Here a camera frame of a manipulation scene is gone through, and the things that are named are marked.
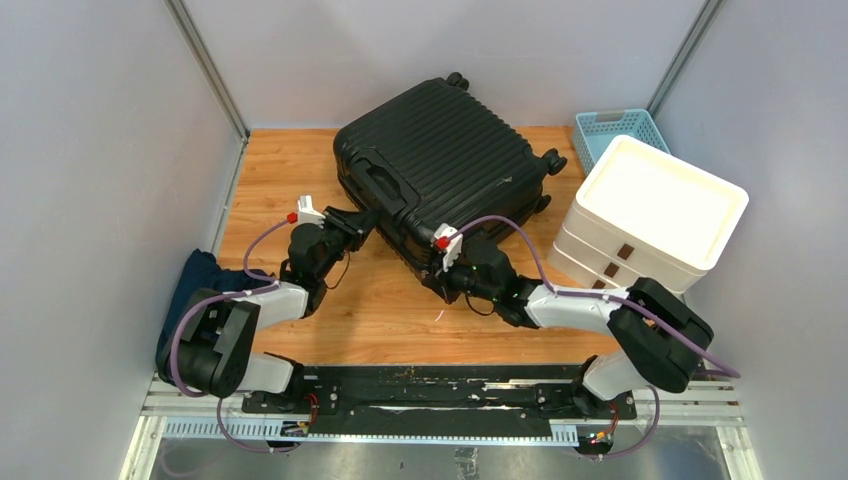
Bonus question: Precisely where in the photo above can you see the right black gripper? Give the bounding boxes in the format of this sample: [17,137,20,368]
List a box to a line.
[421,247,498,306]

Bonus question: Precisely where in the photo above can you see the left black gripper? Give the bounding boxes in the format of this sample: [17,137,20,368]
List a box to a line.
[315,207,383,281]

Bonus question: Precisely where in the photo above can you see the black ribbed hard-shell suitcase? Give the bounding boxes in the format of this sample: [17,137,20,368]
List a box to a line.
[333,72,567,302]

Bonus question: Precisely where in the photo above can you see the white three-drawer storage unit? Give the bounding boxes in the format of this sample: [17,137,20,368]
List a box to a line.
[547,135,749,294]

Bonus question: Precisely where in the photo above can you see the light blue plastic basket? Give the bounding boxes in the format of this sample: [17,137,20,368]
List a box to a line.
[572,109,670,176]

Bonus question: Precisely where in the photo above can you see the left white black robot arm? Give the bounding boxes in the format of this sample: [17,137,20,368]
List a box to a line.
[156,207,379,413]

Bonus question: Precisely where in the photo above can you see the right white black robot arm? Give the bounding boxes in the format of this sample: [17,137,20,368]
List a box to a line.
[434,241,714,418]

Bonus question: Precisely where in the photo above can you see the dark blue cloth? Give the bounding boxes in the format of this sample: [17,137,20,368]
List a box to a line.
[154,249,274,373]

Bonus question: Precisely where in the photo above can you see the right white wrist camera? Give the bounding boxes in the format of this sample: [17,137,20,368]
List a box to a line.
[433,223,463,272]

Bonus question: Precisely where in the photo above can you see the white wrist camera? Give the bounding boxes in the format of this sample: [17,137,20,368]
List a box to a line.
[433,223,463,272]
[295,195,326,227]

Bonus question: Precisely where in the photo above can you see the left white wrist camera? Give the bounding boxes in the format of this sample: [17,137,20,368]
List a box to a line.
[295,195,326,227]

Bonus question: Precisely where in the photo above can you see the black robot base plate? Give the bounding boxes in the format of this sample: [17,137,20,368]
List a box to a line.
[241,364,637,439]

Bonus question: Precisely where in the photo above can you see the left aluminium frame post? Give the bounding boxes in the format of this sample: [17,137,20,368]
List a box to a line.
[164,0,250,144]

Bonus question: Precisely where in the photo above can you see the aluminium frame post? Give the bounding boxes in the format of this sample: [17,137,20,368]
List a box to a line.
[164,0,250,144]
[646,0,725,119]

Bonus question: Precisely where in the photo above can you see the right aluminium frame post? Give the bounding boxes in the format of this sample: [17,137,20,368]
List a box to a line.
[646,0,725,119]

